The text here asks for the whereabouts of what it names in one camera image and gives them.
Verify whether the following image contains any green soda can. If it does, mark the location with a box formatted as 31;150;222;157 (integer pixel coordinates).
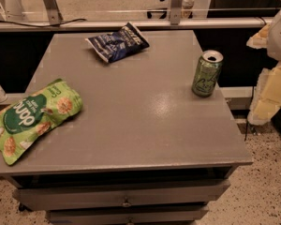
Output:
192;50;224;98

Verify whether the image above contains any upper grey drawer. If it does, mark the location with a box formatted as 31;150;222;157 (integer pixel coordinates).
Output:
13;179;230;211

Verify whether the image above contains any metal bracket post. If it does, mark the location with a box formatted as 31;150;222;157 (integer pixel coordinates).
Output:
43;0;63;25
170;0;183;25

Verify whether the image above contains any centre metal bracket post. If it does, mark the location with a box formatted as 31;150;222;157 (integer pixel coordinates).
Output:
170;0;183;25

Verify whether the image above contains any metal frame rail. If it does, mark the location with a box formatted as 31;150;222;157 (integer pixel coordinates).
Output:
0;17;274;33

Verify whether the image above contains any lower grey drawer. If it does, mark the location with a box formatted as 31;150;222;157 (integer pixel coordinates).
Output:
46;205;208;225

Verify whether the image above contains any dark blue chip bag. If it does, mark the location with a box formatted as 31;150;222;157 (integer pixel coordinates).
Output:
86;22;150;63

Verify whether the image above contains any green rice chip bag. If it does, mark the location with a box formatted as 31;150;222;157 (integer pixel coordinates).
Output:
0;79;82;165

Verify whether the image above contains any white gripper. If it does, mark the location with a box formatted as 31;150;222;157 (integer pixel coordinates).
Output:
246;9;281;126

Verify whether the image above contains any left metal bracket post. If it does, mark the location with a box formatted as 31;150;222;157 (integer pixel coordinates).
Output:
43;0;63;25

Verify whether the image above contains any grey drawer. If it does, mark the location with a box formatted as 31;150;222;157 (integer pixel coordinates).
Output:
46;205;208;225
13;179;230;211

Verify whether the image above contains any black cable on rail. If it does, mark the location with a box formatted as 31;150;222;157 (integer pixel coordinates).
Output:
0;18;88;28

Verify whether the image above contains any grey drawer cabinet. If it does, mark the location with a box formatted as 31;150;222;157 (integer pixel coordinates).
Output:
0;30;254;225

